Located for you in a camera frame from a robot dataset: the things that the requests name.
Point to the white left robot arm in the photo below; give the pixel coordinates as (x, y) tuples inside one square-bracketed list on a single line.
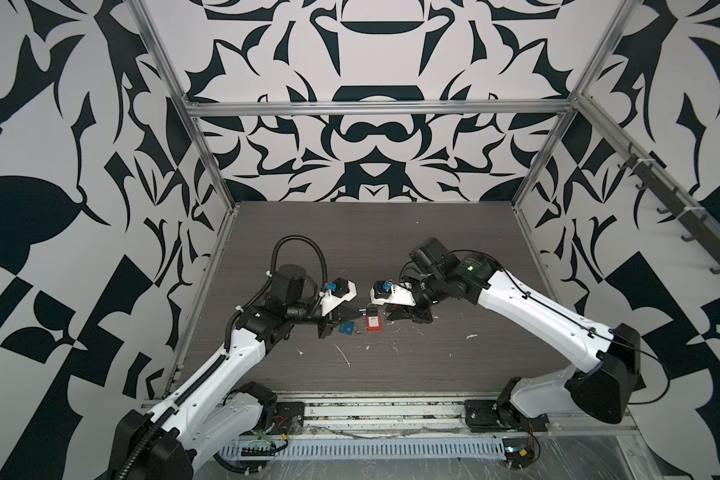
[(177, 436)]

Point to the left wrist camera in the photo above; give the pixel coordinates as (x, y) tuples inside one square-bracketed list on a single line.
[(337, 292)]

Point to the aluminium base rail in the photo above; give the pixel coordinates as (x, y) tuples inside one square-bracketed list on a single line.
[(395, 414)]

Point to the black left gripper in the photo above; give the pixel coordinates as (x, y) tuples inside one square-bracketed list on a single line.
[(335, 317)]

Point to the white slotted cable duct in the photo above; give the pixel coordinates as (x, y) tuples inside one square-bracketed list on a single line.
[(369, 449)]

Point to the blue padlock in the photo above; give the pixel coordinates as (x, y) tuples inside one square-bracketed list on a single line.
[(347, 328)]

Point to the red padlock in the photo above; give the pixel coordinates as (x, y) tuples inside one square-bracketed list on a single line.
[(373, 323)]

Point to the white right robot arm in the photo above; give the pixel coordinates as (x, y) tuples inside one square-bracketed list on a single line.
[(604, 362)]

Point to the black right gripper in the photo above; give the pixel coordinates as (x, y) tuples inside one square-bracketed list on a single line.
[(408, 311)]

